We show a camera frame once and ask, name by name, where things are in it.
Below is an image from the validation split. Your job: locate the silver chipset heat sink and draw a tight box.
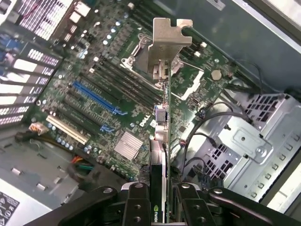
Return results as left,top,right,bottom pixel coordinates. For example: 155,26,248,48
114,131,144,161

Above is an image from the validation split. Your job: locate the perforated metal disk bay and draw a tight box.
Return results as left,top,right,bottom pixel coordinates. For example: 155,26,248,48
195,93,301,208

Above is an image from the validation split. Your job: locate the green motherboard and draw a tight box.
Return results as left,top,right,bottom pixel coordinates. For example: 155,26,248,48
30,0,238,189

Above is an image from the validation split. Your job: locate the long black expansion slot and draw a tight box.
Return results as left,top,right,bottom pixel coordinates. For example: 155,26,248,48
61,98,104,132
79,72,122,105
55,107,99,141

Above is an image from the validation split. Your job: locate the white expansion slot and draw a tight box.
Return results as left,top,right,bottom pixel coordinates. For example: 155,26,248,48
46,115,88,145

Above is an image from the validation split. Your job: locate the blue expansion slot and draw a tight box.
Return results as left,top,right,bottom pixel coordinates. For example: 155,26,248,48
72,81,129,116

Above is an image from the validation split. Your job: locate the grey power supply unit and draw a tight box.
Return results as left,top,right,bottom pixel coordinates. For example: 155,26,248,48
0,124,95,226

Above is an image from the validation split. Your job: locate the white power connector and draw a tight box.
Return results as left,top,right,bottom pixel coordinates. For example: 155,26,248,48
29,122,49,135

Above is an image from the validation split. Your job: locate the short black expansion slot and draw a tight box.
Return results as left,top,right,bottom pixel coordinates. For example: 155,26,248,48
67,90,81,101

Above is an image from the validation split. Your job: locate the CPU socket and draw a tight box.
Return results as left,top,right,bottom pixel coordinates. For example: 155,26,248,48
121,32,186,83

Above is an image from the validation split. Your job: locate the coloured power wire bundle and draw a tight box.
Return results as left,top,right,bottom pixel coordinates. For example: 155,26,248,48
67,156,95,183

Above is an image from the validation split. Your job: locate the black sleeved power cable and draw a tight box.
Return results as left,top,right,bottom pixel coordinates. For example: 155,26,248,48
15,130,78,156

